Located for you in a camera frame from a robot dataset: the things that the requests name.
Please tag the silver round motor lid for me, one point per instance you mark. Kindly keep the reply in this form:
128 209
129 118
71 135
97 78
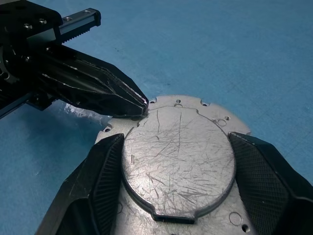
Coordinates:
181 159

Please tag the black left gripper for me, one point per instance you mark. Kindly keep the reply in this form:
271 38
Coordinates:
27 31

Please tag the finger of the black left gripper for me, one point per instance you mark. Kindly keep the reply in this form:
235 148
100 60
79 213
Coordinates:
97 95
97 68

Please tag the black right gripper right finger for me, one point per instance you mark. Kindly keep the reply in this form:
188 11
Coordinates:
269 181

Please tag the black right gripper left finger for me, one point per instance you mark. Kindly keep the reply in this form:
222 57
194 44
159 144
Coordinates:
80 195

